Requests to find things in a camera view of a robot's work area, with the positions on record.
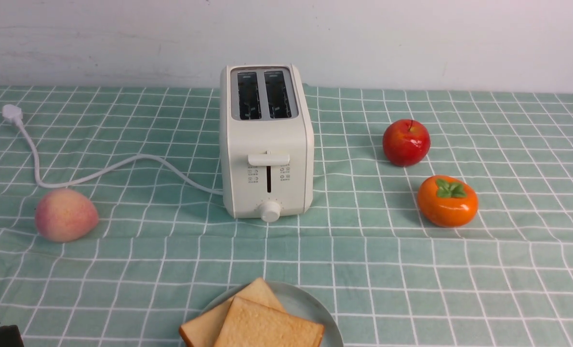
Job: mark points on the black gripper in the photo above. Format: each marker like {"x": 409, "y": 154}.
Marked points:
{"x": 10, "y": 336}

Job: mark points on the toasted bread slice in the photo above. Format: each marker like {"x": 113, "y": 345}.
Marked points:
{"x": 204, "y": 329}
{"x": 250, "y": 324}

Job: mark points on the pink peach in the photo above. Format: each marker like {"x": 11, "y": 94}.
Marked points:
{"x": 65, "y": 215}

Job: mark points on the white two-slot toaster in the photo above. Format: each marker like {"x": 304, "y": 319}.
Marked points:
{"x": 266, "y": 142}

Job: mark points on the red apple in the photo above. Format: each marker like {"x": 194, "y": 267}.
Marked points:
{"x": 406, "y": 142}

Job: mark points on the orange persimmon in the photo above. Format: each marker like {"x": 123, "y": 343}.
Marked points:
{"x": 446, "y": 201}

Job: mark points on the green checkered tablecloth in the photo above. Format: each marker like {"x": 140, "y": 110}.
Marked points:
{"x": 163, "y": 250}

